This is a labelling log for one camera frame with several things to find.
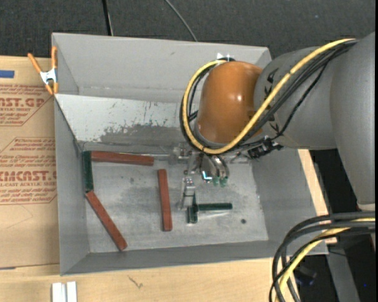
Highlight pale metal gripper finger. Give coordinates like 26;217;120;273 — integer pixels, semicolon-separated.
168;146;192;167
175;176;198;211

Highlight red-brown flat block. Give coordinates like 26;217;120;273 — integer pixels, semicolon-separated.
90;150;156;167
157;168;174;233
84;190;129;252

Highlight dark green flat block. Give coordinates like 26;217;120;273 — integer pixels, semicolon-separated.
83;150;95;193
197;202;234;211

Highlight grey metal bin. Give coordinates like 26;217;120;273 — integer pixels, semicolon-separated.
51;32;330;277

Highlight brown cardboard board, red print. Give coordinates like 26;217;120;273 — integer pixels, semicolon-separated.
0;54;61;271

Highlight black cylinder on white bracket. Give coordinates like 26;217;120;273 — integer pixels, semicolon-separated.
229;137;284;164

